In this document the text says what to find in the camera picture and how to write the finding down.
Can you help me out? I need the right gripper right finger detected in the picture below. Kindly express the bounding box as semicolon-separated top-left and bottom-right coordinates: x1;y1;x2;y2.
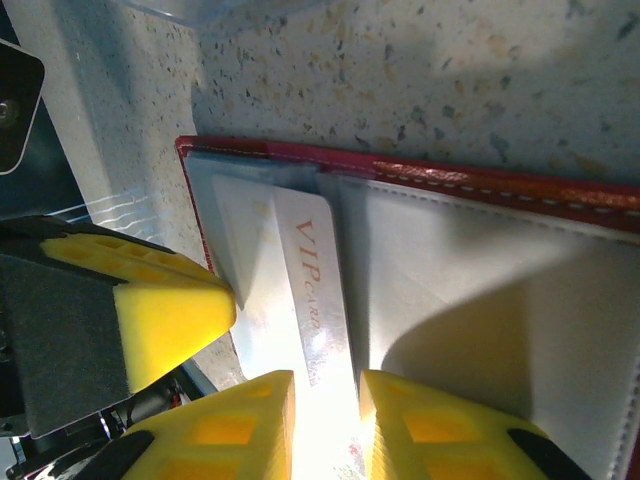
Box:
358;368;599;480

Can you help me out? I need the red leather card holder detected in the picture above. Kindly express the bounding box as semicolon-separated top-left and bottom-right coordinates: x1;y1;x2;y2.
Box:
173;134;640;480

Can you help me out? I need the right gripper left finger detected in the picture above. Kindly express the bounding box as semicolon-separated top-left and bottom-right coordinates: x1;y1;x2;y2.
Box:
82;369;297;480

